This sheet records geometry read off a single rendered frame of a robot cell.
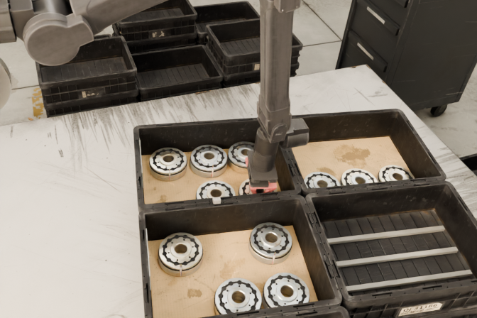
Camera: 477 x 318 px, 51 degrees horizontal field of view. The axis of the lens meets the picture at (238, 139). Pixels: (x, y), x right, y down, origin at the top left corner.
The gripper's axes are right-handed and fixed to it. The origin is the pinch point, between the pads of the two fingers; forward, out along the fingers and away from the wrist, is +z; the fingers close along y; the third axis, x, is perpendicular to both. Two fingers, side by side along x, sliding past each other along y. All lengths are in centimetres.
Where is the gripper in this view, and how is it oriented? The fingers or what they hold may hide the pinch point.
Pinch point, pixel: (257, 189)
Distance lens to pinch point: 132.4
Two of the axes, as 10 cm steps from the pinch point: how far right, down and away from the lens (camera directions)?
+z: -1.2, 7.4, 6.6
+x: -9.9, -0.2, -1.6
